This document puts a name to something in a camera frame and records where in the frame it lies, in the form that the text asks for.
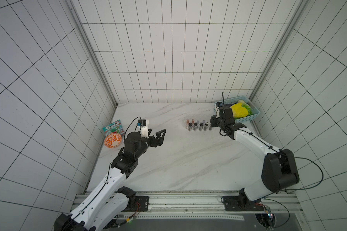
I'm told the clear acrylic lipstick organizer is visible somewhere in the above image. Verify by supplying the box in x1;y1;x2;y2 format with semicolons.
181;117;215;132

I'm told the yellow toy napa cabbage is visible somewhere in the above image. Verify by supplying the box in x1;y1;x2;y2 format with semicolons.
230;103;248;118

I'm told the light blue plastic basket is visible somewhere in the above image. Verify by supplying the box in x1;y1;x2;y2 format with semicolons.
214;96;260;123

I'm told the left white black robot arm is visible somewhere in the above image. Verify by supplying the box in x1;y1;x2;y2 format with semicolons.
54;129;166;231

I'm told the green snack packet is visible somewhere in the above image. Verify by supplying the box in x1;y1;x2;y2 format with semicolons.
103;120;125;136

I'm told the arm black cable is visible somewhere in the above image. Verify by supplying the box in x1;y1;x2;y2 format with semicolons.
83;116;142;230
215;91;324;229

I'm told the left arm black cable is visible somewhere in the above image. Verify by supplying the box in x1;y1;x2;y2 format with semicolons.
83;116;142;230

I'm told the black lipstick gold band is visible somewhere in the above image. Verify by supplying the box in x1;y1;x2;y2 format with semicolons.
203;122;209;131

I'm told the aluminium mounting rail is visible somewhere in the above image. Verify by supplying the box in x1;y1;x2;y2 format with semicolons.
115;191;307;226

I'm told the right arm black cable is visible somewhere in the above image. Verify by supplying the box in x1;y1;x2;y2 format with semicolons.
215;91;324;229

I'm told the orange white patterned bowl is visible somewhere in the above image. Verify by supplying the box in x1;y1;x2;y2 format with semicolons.
104;132;122;148

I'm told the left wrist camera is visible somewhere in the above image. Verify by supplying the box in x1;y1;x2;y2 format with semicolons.
137;119;149;138

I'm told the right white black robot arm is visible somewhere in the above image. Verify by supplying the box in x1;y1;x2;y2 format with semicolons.
211;106;300;211

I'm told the green toy vegetable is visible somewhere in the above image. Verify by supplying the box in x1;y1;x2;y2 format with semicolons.
238;100;253;116

